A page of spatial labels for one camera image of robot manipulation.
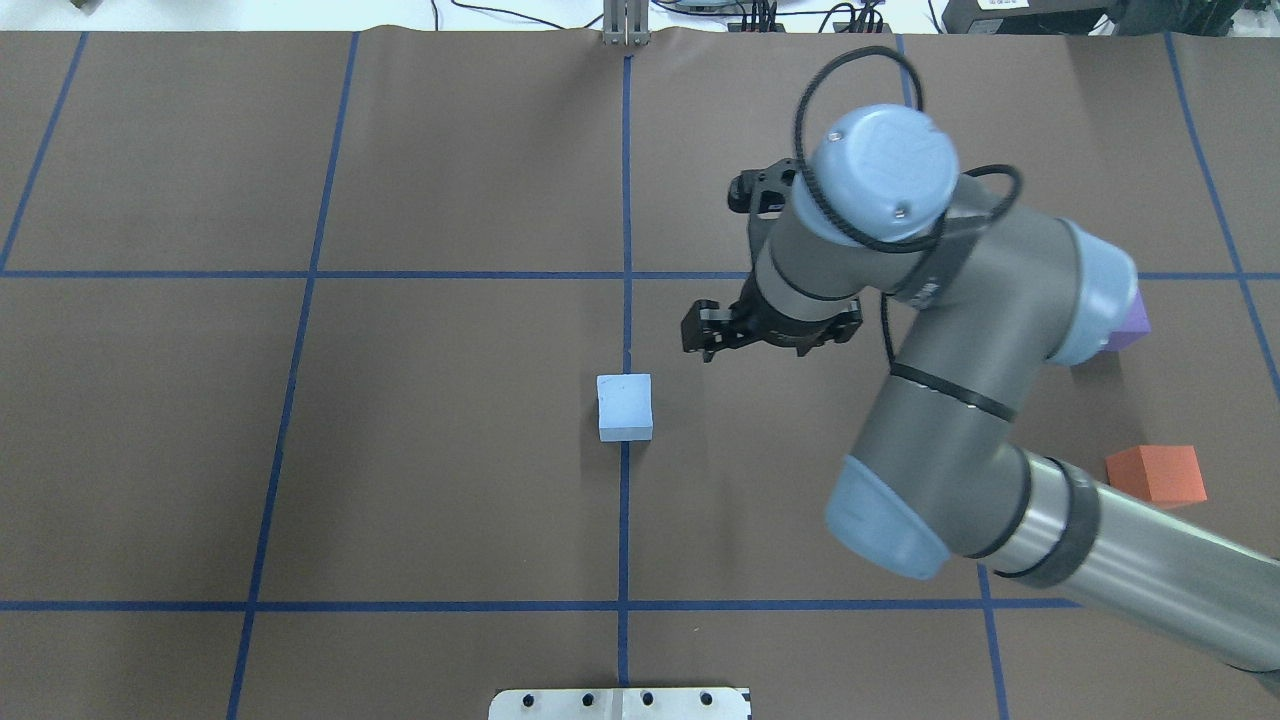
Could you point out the purple foam block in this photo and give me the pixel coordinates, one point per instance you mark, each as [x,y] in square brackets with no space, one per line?
[1134,326]

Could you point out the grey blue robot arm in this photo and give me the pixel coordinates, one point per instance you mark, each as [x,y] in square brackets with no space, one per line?
[998,292]

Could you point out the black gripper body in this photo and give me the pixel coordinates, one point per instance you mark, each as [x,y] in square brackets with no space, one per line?
[757,326]

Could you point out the light blue foam block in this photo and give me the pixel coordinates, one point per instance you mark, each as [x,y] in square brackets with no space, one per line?
[625,411]

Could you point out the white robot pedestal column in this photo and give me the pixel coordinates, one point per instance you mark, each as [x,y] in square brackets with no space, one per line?
[623,703]

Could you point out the orange foam block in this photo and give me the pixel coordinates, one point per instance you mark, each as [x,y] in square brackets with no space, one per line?
[1168,476]

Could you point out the aluminium frame post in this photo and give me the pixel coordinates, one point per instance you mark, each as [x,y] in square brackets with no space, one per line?
[626,23]

